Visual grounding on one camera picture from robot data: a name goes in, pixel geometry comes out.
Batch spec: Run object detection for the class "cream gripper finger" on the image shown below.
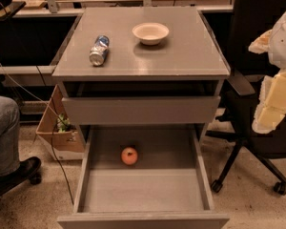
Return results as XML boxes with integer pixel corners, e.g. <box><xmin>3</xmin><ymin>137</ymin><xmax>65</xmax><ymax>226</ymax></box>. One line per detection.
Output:
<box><xmin>252</xmin><ymin>70</ymin><xmax>286</xmax><ymax>134</ymax></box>

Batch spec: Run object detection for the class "red apple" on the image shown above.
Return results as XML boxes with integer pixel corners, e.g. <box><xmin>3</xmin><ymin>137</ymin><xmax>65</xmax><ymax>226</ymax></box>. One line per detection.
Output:
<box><xmin>121</xmin><ymin>147</ymin><xmax>138</xmax><ymax>165</ymax></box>

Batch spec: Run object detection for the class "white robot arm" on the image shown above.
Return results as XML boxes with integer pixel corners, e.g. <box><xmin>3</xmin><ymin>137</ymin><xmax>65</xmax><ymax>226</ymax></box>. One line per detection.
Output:
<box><xmin>249</xmin><ymin>11</ymin><xmax>286</xmax><ymax>134</ymax></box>

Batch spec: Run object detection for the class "grey top drawer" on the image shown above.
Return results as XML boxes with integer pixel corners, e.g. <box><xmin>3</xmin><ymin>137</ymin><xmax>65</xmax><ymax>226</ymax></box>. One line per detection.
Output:
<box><xmin>62</xmin><ymin>96</ymin><xmax>220</xmax><ymax>125</ymax></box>

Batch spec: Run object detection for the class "grey drawer cabinet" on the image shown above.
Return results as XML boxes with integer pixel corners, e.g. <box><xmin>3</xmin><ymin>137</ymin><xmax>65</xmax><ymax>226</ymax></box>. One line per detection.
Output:
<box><xmin>51</xmin><ymin>6</ymin><xmax>231</xmax><ymax>151</ymax></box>

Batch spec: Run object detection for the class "open middle drawer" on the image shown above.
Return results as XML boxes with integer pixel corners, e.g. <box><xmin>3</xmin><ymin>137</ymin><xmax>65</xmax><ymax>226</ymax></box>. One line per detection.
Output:
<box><xmin>57</xmin><ymin>126</ymin><xmax>229</xmax><ymax>229</ymax></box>

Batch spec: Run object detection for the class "black office chair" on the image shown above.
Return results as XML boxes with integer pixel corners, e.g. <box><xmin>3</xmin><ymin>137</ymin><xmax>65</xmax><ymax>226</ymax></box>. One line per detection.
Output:
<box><xmin>203</xmin><ymin>0</ymin><xmax>286</xmax><ymax>196</ymax></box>

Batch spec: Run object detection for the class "white paper bowl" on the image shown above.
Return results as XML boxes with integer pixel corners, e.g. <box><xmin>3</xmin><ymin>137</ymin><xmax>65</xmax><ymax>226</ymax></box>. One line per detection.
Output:
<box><xmin>133</xmin><ymin>23</ymin><xmax>170</xmax><ymax>46</ymax></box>

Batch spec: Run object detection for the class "crushed silver blue can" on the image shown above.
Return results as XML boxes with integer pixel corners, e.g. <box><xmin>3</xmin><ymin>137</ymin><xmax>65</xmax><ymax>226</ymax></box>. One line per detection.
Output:
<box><xmin>89</xmin><ymin>35</ymin><xmax>110</xmax><ymax>66</ymax></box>

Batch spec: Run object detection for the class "green item in box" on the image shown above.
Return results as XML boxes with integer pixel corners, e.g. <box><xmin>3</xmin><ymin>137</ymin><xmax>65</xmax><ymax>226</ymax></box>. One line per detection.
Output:
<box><xmin>56</xmin><ymin>114</ymin><xmax>71</xmax><ymax>133</ymax></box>

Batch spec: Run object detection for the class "cardboard box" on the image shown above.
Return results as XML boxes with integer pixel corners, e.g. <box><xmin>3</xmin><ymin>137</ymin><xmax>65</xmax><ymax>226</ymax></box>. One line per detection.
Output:
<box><xmin>36</xmin><ymin>85</ymin><xmax>85</xmax><ymax>160</ymax></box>

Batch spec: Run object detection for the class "black shoe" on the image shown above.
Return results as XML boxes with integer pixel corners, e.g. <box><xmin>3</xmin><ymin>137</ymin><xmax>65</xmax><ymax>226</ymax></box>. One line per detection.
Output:
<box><xmin>0</xmin><ymin>156</ymin><xmax>42</xmax><ymax>197</ymax></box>

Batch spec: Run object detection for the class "person leg in jeans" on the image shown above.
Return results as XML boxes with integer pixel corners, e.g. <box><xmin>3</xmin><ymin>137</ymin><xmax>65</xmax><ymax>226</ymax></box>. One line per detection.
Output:
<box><xmin>0</xmin><ymin>96</ymin><xmax>20</xmax><ymax>177</ymax></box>

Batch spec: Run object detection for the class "black cable on floor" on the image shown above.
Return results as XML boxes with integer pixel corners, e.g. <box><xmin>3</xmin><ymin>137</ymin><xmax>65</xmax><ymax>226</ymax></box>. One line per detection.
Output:
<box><xmin>34</xmin><ymin>64</ymin><xmax>75</xmax><ymax>206</ymax></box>

